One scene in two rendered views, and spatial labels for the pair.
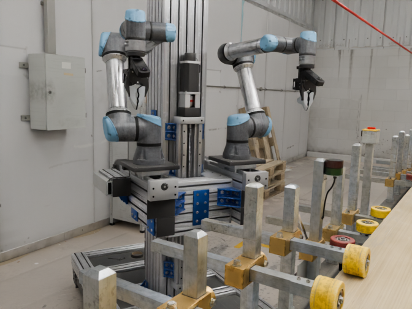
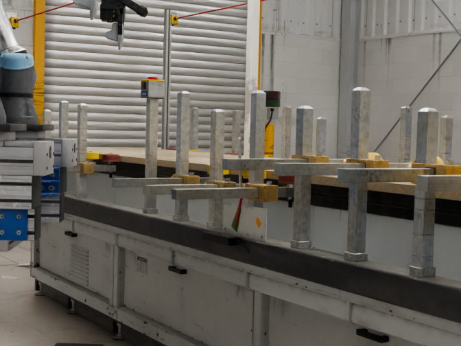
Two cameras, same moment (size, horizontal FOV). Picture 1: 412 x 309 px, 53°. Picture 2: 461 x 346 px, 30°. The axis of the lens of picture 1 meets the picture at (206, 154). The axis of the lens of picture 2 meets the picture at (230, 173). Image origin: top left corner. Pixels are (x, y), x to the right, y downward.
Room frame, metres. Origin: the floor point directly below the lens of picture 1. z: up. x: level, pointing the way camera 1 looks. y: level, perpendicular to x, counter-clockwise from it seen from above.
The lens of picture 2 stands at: (0.32, 2.07, 1.04)
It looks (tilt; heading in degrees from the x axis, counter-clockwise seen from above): 3 degrees down; 296
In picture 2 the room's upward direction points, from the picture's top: 1 degrees clockwise
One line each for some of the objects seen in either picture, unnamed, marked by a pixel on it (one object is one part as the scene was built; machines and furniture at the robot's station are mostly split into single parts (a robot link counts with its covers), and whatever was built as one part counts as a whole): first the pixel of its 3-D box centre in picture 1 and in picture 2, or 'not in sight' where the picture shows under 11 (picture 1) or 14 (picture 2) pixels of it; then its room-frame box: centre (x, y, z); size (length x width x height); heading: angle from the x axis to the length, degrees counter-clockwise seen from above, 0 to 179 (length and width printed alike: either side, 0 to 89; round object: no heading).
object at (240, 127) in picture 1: (238, 126); (15, 72); (2.19, -0.17, 1.21); 0.13 x 0.12 x 0.14; 126
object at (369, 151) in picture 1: (366, 187); (151, 156); (2.06, -0.82, 0.93); 0.05 x 0.04 x 0.45; 147
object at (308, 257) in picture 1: (313, 247); (260, 191); (1.40, -0.39, 0.85); 0.13 x 0.06 x 0.05; 147
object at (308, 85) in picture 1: (305, 78); (113, 5); (2.00, -0.46, 1.46); 0.09 x 0.08 x 0.12; 29
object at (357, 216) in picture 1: (333, 214); (169, 182); (1.84, -0.59, 0.84); 0.43 x 0.03 x 0.04; 57
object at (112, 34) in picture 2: (301, 100); (114, 36); (1.99, -0.45, 1.35); 0.06 x 0.03 x 0.09; 29
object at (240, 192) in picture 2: not in sight; (237, 193); (1.44, -0.30, 0.84); 0.43 x 0.03 x 0.04; 57
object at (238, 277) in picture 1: (246, 267); (364, 168); (0.98, -0.11, 0.95); 0.13 x 0.06 x 0.05; 147
